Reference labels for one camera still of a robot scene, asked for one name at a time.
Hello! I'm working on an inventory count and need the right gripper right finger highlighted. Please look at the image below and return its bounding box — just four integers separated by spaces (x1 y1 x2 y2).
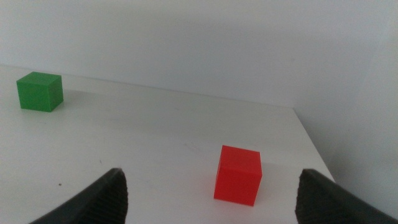
294 169 398 224

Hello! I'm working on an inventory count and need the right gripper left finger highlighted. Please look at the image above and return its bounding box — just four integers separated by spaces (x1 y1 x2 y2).
29 167 129 224

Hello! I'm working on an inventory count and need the red cube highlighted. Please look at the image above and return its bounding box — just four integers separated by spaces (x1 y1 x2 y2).
213 144 263 207

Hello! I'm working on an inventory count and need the green cube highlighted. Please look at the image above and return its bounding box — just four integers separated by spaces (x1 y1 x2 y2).
16 71 64 113

